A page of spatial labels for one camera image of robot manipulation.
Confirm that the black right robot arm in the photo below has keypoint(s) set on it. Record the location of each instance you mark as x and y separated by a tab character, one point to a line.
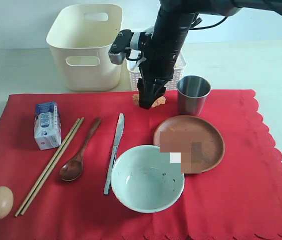
226	8

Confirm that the fried chicken nugget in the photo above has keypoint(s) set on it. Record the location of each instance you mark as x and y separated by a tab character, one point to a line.
160	101

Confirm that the pale green bowl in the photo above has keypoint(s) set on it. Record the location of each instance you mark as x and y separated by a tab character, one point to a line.
145	181

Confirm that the white woven plastic basket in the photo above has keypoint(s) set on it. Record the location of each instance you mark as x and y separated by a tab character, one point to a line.
134	73

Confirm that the stainless steel cup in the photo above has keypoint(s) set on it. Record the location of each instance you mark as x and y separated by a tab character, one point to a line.
192	92

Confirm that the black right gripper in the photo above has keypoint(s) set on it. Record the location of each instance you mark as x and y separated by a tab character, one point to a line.
161	53

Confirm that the blue white milk carton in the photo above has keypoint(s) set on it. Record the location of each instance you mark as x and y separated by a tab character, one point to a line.
47	125

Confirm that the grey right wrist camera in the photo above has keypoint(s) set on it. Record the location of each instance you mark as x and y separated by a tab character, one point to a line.
124	43

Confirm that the red scalloped table cloth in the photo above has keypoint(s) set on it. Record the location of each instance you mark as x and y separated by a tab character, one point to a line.
240	199

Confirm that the silver table knife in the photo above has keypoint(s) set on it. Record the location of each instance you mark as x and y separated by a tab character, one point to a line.
116	142

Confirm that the left wooden chopstick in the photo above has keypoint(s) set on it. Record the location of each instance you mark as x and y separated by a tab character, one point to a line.
48	167

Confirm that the brown round plate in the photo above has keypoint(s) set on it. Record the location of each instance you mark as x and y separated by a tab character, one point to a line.
200	145

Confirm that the cream plastic bin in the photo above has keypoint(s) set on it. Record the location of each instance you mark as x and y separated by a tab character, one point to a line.
79	41

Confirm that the brown wooden spoon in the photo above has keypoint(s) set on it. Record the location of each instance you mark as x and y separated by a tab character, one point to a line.
74	167

